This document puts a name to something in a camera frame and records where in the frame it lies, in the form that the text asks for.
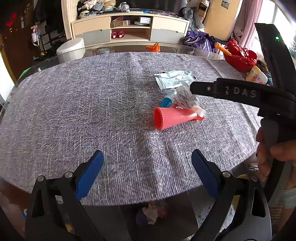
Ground beige television cabinet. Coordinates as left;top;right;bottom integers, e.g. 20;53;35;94
70;9;190;48

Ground white round stool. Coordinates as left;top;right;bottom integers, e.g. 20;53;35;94
56;37;85;63

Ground beige folding screen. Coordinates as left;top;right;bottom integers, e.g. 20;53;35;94
60;0;79;40

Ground pink child bag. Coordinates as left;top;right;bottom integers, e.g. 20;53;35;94
31;25;39;44

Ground white bottle pink label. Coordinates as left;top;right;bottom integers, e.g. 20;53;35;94
245;65;269;84

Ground dark brown door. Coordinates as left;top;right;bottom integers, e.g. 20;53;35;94
0;0;35;79

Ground brown box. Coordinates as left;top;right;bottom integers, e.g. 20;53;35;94
111;20;131;28

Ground beige standing air conditioner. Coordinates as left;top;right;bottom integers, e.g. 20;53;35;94
203;0;243;42

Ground white napkin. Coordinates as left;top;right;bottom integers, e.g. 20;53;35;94
142;203;160;225

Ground white tissue paper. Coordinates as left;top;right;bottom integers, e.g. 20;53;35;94
174;85;206;117

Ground red openwork basket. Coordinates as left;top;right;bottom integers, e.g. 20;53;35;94
223;39;258;74

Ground black trash bin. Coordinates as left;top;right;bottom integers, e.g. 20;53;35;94
119;191;199;241

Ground pile of clothes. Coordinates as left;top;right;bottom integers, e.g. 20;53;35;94
77;0;117;18

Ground black flat television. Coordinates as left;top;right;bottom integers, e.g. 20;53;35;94
129;0;188;12

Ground purple cloth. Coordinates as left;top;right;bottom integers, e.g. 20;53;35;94
183;31;223;53

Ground pink curtain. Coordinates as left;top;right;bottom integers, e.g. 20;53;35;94
233;0;263;47

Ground dark hanging coats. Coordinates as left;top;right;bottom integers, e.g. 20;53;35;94
32;0;65;35

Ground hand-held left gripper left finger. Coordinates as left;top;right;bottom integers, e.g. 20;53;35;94
25;150;104;241

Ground red plastic cone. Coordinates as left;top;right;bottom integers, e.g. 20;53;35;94
153;105;205;131

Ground person's right hand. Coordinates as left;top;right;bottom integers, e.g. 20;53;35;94
255;127;296;181

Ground white box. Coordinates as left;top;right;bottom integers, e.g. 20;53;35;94
135;16;153;25

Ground black shoe rack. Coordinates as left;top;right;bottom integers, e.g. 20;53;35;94
44;28;68;48

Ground blue clear plastic tube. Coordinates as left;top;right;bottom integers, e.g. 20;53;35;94
161;89;177;108

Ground white torn sachet wrapper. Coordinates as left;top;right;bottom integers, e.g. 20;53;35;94
154;71;195;90

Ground large grey woven table mat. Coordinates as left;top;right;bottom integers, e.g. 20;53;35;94
0;51;263;205

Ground cardboard boxes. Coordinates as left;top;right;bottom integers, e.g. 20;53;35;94
196;1;209;24

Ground small orange paper cone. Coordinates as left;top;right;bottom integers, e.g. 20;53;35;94
146;42;161;52

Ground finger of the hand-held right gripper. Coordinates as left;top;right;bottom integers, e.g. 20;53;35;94
190;77;288;116

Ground red diamond door paper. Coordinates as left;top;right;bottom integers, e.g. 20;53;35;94
6;13;18;27

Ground grey plastic bag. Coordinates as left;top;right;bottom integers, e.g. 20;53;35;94
179;7;205;35

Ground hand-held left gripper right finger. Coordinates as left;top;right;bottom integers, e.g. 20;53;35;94
192;149;271;241

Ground orange foam tube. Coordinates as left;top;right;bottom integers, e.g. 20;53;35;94
215;44;232;56

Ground red toy car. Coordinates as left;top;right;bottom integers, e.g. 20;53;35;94
111;30;127;39

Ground child scooter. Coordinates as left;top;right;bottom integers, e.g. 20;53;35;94
32;32;47;61

